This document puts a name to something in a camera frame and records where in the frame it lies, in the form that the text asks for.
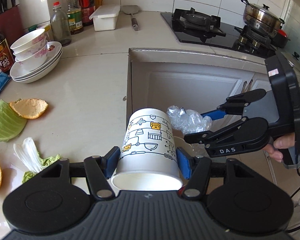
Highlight oil bottle green label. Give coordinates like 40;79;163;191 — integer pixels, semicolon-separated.
66;0;84;35

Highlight cabinet door handles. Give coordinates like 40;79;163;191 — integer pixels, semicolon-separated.
241;79;253;93

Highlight floral bowl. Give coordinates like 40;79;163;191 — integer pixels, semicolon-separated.
13;38;47;56
16;44;48;71
10;28;45;53

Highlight white plastic lidded box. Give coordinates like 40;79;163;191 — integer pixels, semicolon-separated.
89;4;121;31

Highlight clear plastic wrap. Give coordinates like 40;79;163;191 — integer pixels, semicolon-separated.
166;106;212;135

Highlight white trash bin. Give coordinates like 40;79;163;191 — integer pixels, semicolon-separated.
173;136;202;157

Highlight red label sauce bottle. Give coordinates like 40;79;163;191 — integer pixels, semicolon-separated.
80;0;95;26

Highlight bottom floral bowl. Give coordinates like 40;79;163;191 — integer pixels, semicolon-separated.
16;44;48;71

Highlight white cabinet door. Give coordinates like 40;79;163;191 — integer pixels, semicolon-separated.
129;62;256;120

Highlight stainless steel pot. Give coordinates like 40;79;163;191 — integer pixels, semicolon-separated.
241;0;285;37

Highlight dark red knife block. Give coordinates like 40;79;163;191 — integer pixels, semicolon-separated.
0;0;24;46

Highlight white napa stem piece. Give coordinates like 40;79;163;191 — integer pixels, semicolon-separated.
13;137;62;184

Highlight middle floral bowl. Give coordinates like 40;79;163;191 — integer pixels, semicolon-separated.
13;38;47;56

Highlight black gas stove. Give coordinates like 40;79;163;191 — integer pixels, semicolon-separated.
161;8;277;59

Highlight top floral bowl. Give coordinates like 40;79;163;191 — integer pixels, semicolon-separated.
10;28;45;53

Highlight metal spatula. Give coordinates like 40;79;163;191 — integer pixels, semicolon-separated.
121;5;139;31

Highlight clear glass bottle red cap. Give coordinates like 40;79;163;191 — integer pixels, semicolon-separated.
50;1;72;47

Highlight large cabbage leaf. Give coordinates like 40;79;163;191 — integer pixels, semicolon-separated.
0;100;27;142

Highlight dark vinegar bottle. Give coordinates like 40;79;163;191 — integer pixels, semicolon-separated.
0;32;14;74

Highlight printed white paper cup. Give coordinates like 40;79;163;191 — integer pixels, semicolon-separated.
111;108;183;191

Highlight stack of white plates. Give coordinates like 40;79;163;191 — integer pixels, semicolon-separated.
10;41;63;83

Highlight person right hand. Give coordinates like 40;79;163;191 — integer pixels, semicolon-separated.
263;133;295;163

